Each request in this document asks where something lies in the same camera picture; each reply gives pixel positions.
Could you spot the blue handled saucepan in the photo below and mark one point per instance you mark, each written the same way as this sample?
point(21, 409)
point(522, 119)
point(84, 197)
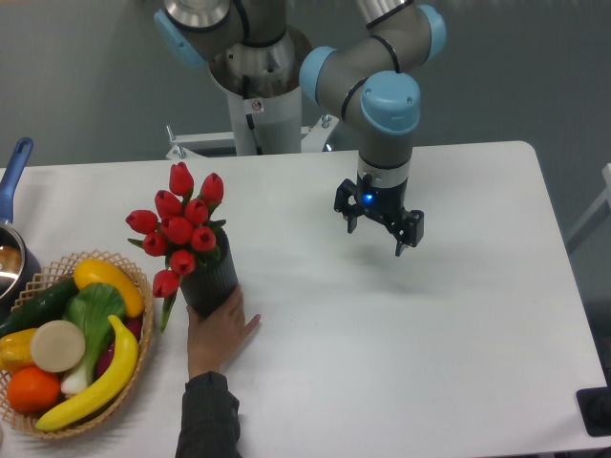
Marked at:
point(18, 263)

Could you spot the yellow bell pepper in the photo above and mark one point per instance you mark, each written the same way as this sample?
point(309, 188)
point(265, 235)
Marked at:
point(15, 350)

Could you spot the green cucumber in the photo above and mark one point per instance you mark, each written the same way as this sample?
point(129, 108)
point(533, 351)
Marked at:
point(46, 306)

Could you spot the black device at edge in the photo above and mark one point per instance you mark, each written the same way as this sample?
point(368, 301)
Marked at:
point(594, 407)

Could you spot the green bok choy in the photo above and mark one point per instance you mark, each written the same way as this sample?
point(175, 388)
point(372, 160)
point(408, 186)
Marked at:
point(89, 310)

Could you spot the dark red vegetable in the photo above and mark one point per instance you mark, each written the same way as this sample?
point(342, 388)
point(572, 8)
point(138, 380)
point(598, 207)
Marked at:
point(135, 326)

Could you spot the dark grey sleeved forearm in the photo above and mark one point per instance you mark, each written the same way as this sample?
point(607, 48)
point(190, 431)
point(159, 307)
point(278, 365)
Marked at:
point(210, 425)

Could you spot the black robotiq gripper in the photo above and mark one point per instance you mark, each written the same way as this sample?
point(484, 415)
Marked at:
point(379, 194)

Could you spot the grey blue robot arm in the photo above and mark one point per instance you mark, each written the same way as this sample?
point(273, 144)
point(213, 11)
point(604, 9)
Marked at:
point(368, 86)

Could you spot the orange fruit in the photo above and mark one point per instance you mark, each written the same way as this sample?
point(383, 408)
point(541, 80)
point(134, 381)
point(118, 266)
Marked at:
point(32, 389)

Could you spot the yellow squash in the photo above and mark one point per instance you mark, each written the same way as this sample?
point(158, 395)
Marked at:
point(93, 270)

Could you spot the yellow banana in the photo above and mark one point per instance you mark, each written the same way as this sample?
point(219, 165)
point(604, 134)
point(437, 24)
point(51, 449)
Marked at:
point(103, 390)

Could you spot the person's bare hand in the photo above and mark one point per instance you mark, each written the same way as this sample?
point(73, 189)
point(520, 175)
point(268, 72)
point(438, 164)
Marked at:
point(213, 341)

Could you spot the woven wicker basket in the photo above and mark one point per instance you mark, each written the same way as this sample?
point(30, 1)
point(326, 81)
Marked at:
point(60, 270)

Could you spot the beige round disc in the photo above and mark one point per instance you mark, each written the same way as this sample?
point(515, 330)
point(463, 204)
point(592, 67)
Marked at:
point(57, 346)

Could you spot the dark grey ribbed vase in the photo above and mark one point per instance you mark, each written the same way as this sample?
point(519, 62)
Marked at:
point(209, 286)

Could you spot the white furniture frame right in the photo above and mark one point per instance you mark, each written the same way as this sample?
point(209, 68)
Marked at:
point(594, 215)

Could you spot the red tulip bouquet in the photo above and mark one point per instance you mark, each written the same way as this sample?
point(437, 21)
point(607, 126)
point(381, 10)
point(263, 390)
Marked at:
point(180, 230)

